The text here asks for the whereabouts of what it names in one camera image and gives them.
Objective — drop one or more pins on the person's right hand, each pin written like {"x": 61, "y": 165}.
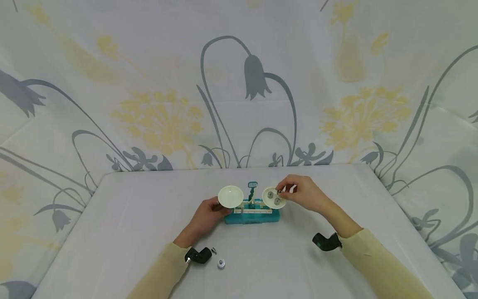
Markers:
{"x": 307, "y": 194}

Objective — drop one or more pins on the person's left hand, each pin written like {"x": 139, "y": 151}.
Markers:
{"x": 203, "y": 220}

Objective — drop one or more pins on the person's right fingers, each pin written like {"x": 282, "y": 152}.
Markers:
{"x": 293, "y": 189}

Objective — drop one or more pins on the person's left fingers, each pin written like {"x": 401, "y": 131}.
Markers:
{"x": 214, "y": 202}

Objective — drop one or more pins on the person's right thumb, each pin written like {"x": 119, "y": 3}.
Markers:
{"x": 288, "y": 196}

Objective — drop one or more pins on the person's left thumb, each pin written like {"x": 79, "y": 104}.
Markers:
{"x": 224, "y": 211}

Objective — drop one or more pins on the person's right index finger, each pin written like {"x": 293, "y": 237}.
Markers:
{"x": 286, "y": 180}

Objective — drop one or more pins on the teal balance scale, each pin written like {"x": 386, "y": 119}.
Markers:
{"x": 252, "y": 217}

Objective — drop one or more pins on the person's left forearm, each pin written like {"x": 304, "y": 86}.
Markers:
{"x": 160, "y": 274}

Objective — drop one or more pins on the person's right forearm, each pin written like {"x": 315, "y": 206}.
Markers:
{"x": 377, "y": 261}

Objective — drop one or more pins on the white round scale pan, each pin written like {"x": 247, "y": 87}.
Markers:
{"x": 230, "y": 196}
{"x": 268, "y": 202}

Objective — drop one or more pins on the black wrist band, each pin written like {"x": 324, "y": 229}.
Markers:
{"x": 198, "y": 255}
{"x": 326, "y": 241}

